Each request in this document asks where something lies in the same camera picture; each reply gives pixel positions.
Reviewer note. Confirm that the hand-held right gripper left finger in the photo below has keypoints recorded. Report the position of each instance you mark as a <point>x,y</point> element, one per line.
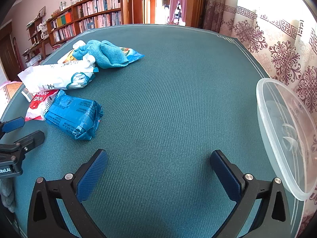
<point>92,176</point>

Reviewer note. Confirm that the wooden side shelf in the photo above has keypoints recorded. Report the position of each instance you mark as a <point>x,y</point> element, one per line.
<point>37,37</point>

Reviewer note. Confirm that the wooden bookshelf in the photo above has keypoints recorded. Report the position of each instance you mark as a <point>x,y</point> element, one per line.
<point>125,5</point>

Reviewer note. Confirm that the white cotton swab bag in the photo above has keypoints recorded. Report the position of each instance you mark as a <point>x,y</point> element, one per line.
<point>49,76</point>

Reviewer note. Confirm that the teal woven cloth with ribbon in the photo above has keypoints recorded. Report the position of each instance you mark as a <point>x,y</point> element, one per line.
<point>109,52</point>

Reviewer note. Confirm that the picture frame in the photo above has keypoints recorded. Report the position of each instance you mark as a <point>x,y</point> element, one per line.
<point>42,11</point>

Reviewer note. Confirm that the white sponge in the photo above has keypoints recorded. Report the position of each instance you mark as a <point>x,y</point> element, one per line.
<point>63,59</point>

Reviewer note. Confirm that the clear plastic container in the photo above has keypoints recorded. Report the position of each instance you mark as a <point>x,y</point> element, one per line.
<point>272,119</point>

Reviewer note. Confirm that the wooden door frame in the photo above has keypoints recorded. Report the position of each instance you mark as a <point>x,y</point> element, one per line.
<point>138,2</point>

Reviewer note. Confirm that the dark wooden door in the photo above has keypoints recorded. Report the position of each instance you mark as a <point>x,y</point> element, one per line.
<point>8,52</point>

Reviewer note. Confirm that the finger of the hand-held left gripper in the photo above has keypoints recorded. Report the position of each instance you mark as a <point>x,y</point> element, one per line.
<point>13,125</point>
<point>29,140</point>

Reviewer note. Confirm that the wooden door with knobs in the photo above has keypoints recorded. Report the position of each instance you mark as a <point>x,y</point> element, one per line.
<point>195,10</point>

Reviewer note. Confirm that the blue snack packet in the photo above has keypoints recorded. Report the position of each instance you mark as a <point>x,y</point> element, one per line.
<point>133,54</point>

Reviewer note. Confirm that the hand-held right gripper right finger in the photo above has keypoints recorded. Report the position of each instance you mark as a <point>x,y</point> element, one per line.
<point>226,176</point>

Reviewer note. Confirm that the pink hanging garment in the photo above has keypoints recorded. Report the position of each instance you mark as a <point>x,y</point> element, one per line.
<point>182,2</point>

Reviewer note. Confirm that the blue wet wipes pack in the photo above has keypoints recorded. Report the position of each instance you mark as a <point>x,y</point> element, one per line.
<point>71,115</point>

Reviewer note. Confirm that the white patterned curtain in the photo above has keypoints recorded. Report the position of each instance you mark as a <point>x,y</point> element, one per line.
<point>279,42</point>

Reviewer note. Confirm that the grey-brown curtain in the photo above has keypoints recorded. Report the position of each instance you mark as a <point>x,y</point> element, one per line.
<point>214,5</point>

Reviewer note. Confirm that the red and white glue packet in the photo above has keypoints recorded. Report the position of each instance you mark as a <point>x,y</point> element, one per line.
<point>37,104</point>

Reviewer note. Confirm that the rows of books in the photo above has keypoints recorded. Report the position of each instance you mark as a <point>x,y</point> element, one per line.
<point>99,7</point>

